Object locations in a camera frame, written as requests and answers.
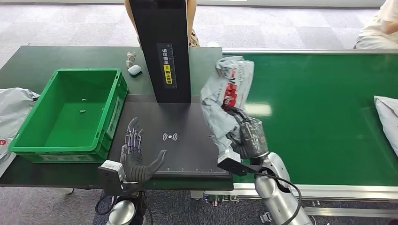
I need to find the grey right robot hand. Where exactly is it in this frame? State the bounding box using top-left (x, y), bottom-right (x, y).
top-left (223, 106), bottom-right (269, 160)

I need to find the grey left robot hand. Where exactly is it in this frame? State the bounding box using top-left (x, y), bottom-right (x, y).
top-left (119, 116), bottom-right (168, 176)

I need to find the grey red-printed plastic package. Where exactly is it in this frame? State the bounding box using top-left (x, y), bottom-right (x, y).
top-left (199, 56), bottom-right (255, 156)

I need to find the green conveyor belt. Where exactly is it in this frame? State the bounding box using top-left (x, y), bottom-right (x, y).
top-left (221, 47), bottom-right (398, 218)

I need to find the black scanner machine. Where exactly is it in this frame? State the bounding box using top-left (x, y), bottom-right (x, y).
top-left (108, 0), bottom-right (232, 179)

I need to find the plain grey mailer package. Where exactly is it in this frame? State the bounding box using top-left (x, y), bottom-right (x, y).
top-left (374, 95), bottom-right (398, 157)

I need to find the green plastic crate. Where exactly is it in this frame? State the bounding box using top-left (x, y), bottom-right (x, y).
top-left (8, 68), bottom-right (129, 164)

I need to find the white earbuds case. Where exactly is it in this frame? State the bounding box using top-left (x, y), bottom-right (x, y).
top-left (128, 64), bottom-right (143, 76)

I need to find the crumpled clear wrapper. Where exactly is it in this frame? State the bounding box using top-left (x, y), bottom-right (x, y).
top-left (125, 51), bottom-right (137, 69)

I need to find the grey plastic mailer bag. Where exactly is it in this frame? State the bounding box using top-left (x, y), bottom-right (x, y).
top-left (0, 87), bottom-right (41, 178)

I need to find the dark green table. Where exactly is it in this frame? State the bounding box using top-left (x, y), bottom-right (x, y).
top-left (0, 45), bottom-right (234, 192)

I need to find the person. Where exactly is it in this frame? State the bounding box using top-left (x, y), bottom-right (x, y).
top-left (124, 0), bottom-right (201, 48)
top-left (353, 0), bottom-right (398, 50)

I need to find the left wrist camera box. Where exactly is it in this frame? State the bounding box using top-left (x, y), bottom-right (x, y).
top-left (98, 160), bottom-right (145, 196)

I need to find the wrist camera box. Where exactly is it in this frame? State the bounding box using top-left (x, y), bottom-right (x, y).
top-left (217, 149), bottom-right (263, 177)
top-left (98, 160), bottom-right (145, 196)

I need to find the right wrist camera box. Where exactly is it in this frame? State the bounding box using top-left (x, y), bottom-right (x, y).
top-left (217, 149), bottom-right (263, 177)

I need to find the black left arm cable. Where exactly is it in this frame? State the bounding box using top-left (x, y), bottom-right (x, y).
top-left (94, 194), bottom-right (117, 216)

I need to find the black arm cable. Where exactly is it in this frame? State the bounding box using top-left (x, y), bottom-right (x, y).
top-left (94, 194), bottom-right (117, 216)
top-left (254, 172), bottom-right (303, 225)

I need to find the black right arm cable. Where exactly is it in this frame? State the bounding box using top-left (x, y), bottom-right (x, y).
top-left (254, 172), bottom-right (303, 225)

